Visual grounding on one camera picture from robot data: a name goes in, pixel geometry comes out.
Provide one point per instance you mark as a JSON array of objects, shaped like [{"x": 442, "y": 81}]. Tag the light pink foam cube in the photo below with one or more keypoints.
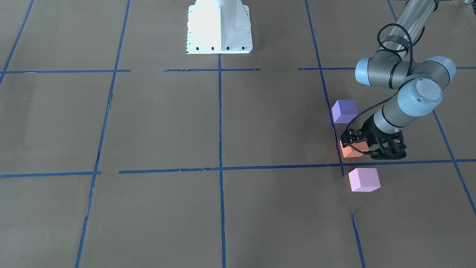
[{"x": 364, "y": 179}]

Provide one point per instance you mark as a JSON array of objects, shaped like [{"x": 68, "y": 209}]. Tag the dark purple foam cube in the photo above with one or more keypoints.
[{"x": 344, "y": 110}]

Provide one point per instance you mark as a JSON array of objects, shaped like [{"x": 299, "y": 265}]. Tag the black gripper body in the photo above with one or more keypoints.
[{"x": 369, "y": 127}]

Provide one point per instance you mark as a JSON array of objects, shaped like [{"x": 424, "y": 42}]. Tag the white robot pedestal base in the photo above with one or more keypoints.
[{"x": 219, "y": 27}]

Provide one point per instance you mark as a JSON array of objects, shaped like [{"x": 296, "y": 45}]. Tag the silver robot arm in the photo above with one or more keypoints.
[{"x": 419, "y": 86}]

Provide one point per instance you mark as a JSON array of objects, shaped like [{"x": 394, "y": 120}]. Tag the orange foam cube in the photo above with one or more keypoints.
[{"x": 348, "y": 151}]

